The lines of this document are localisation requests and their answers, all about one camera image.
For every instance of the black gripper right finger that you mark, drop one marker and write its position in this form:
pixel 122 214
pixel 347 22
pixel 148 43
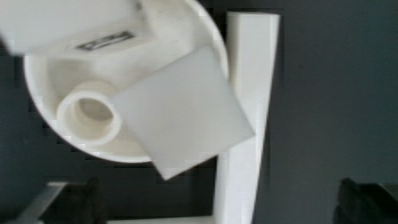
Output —
pixel 367 203

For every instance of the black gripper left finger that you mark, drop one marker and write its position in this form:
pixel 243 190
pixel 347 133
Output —
pixel 68 204

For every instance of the white stool leg with tag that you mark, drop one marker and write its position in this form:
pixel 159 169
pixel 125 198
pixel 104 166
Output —
pixel 182 112

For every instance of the white round stool seat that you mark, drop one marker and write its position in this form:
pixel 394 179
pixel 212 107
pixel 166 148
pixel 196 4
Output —
pixel 157 29

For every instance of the white front fence rail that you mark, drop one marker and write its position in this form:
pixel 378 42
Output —
pixel 180 220

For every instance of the white fence rail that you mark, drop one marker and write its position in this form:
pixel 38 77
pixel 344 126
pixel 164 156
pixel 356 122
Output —
pixel 180 220
pixel 253 35

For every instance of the white right fence rail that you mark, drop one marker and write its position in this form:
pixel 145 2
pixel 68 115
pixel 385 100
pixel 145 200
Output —
pixel 253 35

